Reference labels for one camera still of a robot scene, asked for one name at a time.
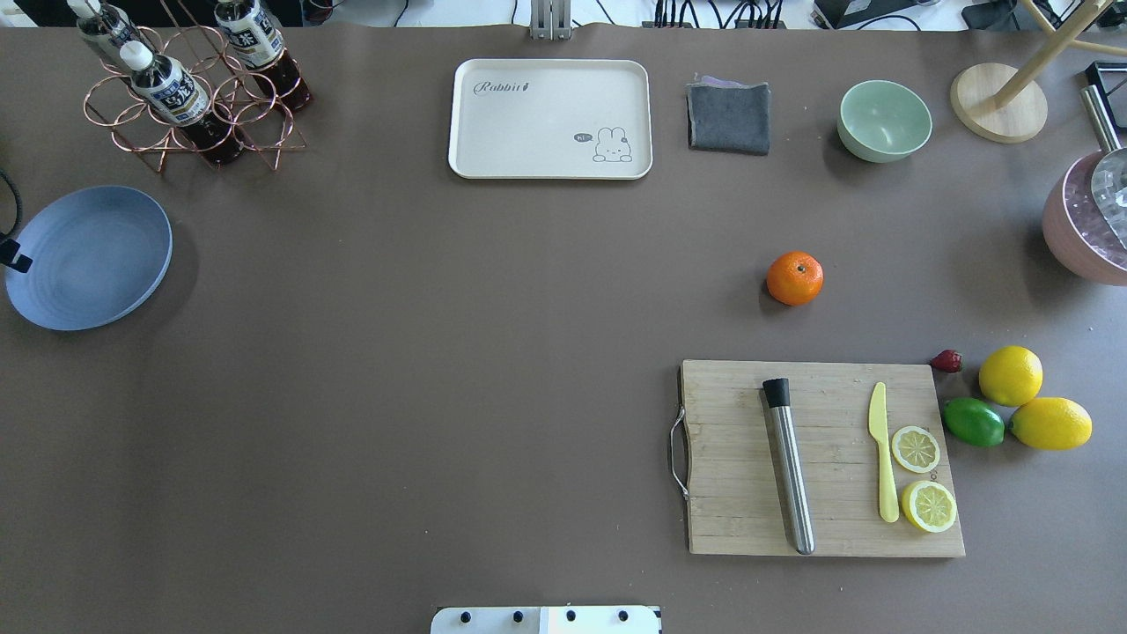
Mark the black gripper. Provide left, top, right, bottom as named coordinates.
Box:
left=0, top=240, right=33, bottom=273

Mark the orange mandarin fruit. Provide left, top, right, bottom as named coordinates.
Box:
left=766, top=250, right=824, bottom=306

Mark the blue round plate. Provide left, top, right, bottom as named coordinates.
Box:
left=5, top=186, right=174, bottom=330

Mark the front tea bottle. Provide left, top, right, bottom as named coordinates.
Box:
left=118, top=41, right=243, bottom=166

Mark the tea bottle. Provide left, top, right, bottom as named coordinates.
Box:
left=66, top=0, right=151, bottom=66
left=213, top=1, right=313, bottom=113
left=118, top=41, right=243, bottom=166

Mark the left tea bottle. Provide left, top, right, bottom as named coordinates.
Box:
left=66, top=0, right=151, bottom=66

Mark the right tea bottle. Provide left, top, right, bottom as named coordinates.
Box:
left=213, top=1, right=313, bottom=113

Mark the cream rabbit tray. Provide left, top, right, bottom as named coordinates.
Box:
left=447, top=59, right=653, bottom=180

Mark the grey folded cloth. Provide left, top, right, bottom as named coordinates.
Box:
left=687, top=75, right=772, bottom=157

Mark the wooden cutting board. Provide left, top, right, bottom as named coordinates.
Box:
left=680, top=360, right=965, bottom=559

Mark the steel muddler black tip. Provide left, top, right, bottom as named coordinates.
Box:
left=762, top=378, right=816, bottom=557

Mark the light green bowl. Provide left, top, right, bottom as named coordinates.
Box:
left=836, top=80, right=933, bottom=164

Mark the yellow plastic knife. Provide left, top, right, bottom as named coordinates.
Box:
left=868, top=381, right=899, bottom=523

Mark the upper lemon slice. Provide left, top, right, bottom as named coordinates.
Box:
left=889, top=425, right=942, bottom=474

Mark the red strawberry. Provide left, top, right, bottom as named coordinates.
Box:
left=929, top=349, right=962, bottom=373

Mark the lower lemon half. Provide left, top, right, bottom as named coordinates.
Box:
left=900, top=479, right=958, bottom=534

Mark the green lime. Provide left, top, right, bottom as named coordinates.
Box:
left=941, top=398, right=1006, bottom=448

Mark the wooden stand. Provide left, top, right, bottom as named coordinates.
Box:
left=949, top=1, right=1126, bottom=144

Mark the upper yellow lemon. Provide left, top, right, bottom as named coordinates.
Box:
left=978, top=345, right=1042, bottom=407

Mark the yellow lemon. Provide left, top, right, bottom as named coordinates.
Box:
left=1010, top=398, right=1094, bottom=450
left=978, top=345, right=1042, bottom=407

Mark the right yellow lemon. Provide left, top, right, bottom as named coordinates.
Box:
left=1010, top=398, right=1094, bottom=450

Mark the pink ice bucket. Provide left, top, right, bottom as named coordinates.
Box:
left=1042, top=151, right=1126, bottom=286

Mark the steel ice scoop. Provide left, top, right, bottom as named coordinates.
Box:
left=1081, top=84, right=1126, bottom=247

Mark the copper wire bottle rack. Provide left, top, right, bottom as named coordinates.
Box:
left=82, top=1, right=307, bottom=173

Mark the aluminium camera post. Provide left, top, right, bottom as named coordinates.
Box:
left=530, top=0, right=573, bottom=41

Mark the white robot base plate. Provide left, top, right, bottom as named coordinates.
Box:
left=431, top=605, right=663, bottom=633

